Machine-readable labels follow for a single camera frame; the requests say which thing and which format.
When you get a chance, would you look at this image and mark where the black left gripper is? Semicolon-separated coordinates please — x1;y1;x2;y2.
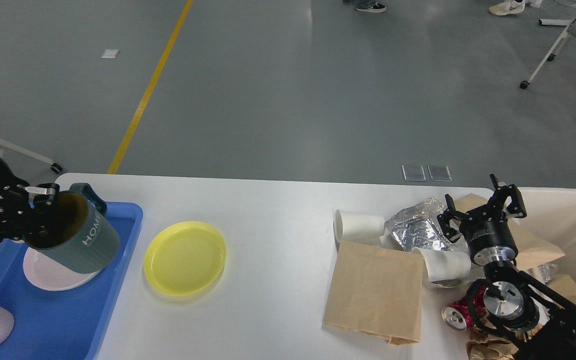
0;183;61;241

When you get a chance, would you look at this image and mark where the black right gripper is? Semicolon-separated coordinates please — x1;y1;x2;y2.
437;173;527;265

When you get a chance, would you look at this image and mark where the dark green mug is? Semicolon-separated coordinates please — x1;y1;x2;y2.
22;182;120;274

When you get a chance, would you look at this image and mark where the yellow plastic plate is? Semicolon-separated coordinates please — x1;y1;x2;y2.
142;221;227;296

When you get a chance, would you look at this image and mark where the right floor socket cover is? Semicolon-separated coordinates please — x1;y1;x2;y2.
427;164;453;182

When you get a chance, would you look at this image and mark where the floor socket cover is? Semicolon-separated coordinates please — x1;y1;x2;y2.
401;164;427;182
427;164;453;182

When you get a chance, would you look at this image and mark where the brown paper bag on bin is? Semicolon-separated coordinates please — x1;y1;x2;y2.
454;193;565;271

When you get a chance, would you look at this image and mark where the crumpled silver foil bag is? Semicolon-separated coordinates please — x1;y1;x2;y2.
384;197;467;253

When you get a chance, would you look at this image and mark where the crushed white paper cup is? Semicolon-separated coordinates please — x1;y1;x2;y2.
411;247;471;283

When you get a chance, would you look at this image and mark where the white round plate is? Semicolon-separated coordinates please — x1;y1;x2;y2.
22;247;100;292

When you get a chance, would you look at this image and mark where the left floor socket cover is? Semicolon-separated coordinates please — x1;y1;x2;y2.
401;164;427;182

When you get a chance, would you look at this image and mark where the crushed red soda can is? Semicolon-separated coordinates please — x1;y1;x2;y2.
440;292;487;332

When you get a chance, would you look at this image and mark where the brown paper inside bin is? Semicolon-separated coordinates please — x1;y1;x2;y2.
545;273;576;305

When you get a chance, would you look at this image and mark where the upright-lying white paper cup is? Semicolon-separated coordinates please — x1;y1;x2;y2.
333;209;386;248

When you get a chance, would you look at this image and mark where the blue plastic tray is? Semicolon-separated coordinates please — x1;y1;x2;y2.
0;202;144;360

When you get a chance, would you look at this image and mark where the flat brown paper bag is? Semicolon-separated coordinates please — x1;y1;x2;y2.
322;241;425;346

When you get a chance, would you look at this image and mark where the crumpled brown paper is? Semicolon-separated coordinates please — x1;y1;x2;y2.
466;326;518;360

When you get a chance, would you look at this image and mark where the white sneaker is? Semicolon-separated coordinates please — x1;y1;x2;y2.
487;0;526;16

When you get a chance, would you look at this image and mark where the black sneaker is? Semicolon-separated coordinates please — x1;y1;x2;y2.
354;0;387;14

